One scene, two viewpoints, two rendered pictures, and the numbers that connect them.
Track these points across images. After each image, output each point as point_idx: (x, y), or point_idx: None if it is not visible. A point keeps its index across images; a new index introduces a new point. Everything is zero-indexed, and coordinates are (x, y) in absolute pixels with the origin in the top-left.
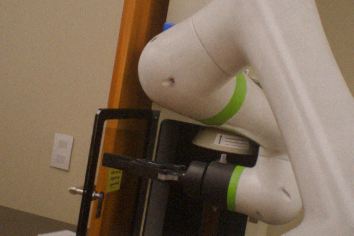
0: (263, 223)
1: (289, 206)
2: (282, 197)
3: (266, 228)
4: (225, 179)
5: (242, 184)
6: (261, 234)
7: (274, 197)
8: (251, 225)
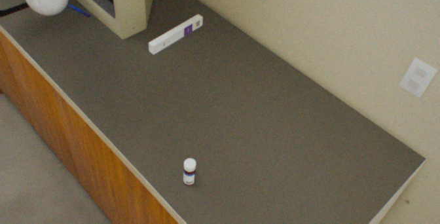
0: None
1: (40, 8)
2: (33, 2)
3: None
4: None
5: None
6: None
7: (29, 1)
8: None
